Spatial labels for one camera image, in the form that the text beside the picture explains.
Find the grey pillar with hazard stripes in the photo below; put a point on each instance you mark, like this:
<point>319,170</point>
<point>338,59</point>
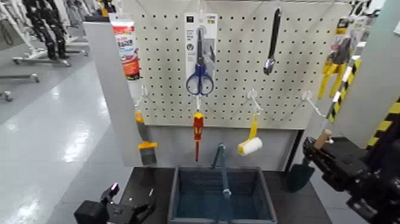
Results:
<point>375,78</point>

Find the grey metal base leg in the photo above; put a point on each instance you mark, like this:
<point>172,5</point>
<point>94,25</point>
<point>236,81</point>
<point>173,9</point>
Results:
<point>22,77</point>

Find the black robot on stand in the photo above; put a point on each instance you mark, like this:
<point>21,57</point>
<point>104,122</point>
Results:
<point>47,28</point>

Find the white robot on stand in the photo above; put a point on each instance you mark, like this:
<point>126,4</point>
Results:
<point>12,22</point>

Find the black adjustable wrench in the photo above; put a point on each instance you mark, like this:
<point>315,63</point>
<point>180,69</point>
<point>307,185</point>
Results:
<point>274,34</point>

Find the grey caster foot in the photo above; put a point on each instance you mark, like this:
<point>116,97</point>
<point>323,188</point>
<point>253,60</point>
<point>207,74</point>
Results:
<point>7,96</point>

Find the red white sealant tube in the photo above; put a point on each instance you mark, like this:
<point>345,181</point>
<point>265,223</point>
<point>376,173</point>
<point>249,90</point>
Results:
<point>127,47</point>

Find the yellow black background object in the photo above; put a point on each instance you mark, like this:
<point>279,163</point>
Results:
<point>106,9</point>

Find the white perforated pegboard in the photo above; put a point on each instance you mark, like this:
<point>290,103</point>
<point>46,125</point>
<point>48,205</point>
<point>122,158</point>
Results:
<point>237,78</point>

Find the black stand post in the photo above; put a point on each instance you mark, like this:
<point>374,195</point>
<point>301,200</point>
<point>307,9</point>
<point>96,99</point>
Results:
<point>293,147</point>

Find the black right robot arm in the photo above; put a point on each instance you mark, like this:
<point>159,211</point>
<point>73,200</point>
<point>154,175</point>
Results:
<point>384,175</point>

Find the grey metal base frame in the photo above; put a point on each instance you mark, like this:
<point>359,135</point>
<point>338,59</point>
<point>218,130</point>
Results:
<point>47,60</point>

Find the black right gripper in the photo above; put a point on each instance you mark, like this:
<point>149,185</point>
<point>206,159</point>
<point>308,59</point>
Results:
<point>350,169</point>

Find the yellow grey paint brush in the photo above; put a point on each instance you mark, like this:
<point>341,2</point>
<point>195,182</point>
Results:
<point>147,145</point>

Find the white pegboard hook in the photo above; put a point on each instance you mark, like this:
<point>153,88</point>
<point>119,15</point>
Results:
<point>253,97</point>
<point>143,93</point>
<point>197,101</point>
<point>309,99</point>

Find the pliers package card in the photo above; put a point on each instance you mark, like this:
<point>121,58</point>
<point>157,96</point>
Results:
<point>343,26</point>

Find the red yellow screwdriver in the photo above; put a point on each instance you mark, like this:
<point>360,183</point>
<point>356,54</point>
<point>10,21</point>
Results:
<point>198,125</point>

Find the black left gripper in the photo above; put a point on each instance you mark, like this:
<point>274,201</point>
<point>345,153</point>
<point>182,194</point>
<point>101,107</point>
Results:
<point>92,214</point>

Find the yellow black hazard strip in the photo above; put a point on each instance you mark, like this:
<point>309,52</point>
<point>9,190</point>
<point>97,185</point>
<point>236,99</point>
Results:
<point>342,90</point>

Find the grey stand side panel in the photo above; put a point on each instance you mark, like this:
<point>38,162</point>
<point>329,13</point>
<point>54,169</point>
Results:
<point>115,103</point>

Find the white scissors package card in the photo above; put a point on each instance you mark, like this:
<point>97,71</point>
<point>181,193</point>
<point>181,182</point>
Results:
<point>191,37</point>

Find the grey stand back panel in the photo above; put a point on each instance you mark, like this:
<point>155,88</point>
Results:
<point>175,147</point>

